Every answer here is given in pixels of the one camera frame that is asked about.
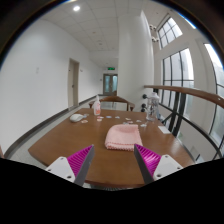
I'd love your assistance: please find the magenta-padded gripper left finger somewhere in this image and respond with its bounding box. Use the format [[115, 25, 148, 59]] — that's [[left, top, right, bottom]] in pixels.
[[45, 144, 96, 188]]

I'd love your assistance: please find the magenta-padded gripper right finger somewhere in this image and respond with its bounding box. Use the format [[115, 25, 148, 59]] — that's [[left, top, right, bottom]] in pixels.
[[133, 143, 184, 185]]

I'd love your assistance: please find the pink towel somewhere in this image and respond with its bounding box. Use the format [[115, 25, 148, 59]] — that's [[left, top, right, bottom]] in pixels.
[[104, 124, 144, 152]]

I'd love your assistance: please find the white paper card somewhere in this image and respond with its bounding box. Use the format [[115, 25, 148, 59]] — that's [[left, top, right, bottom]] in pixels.
[[157, 125, 172, 135]]

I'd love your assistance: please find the white computer mouse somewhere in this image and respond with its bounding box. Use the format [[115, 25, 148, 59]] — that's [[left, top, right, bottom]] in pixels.
[[69, 113, 85, 123]]

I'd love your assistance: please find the clear plastic bottle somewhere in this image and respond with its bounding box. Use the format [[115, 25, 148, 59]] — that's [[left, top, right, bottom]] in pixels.
[[145, 91, 161, 122]]

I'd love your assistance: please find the white spray bottle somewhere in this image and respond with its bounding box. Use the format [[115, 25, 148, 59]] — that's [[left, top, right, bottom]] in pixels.
[[92, 94, 102, 117]]

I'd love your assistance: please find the wooden chair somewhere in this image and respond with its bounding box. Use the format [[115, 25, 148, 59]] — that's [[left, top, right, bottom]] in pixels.
[[88, 95, 136, 112]]

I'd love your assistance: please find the beige side door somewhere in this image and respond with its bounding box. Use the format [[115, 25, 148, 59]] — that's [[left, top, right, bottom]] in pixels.
[[67, 58, 81, 110]]

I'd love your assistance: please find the wood-topped black railing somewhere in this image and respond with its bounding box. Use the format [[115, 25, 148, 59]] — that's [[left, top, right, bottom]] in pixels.
[[141, 84, 224, 161]]

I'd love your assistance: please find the grey double door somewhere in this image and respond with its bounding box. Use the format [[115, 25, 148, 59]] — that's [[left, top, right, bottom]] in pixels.
[[102, 73, 119, 96]]

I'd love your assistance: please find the tall dark-framed window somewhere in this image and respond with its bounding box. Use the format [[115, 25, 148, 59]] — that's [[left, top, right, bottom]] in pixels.
[[203, 42, 224, 148], [161, 48, 195, 108]]

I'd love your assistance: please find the slanted upper window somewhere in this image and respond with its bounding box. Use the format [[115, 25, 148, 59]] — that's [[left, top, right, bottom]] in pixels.
[[156, 16, 184, 49]]

